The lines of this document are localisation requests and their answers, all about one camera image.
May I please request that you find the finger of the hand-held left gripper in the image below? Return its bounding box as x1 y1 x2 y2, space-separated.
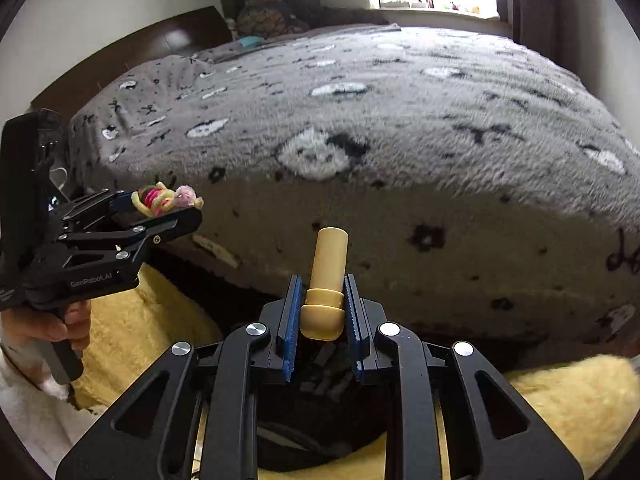
52 189 141 226
59 207 203 281

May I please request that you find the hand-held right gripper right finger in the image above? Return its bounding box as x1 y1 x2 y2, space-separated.
343 274 586 480

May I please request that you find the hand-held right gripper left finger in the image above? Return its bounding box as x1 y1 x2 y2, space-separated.
55 274 304 480

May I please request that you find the colourful pipe cleaner toy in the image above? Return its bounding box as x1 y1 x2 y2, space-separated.
131 181 206 218

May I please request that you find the beige plastic tube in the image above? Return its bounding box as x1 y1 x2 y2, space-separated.
299 226 348 343

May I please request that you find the person's left hand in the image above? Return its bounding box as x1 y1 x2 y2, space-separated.
0 304 93 352

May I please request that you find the white paper strip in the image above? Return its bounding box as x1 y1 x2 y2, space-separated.
192 234 242 270

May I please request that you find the dark wooden headboard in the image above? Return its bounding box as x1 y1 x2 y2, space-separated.
30 6 236 116

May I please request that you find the grey printed blanket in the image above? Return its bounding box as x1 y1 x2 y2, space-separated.
67 22 640 348

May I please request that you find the patterned cushion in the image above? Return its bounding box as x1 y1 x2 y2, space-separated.
235 0 311 41

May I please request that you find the yellow fluffy rug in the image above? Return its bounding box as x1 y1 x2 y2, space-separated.
72 262 640 480

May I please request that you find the dark curtain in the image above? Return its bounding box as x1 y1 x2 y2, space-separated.
500 0 586 56

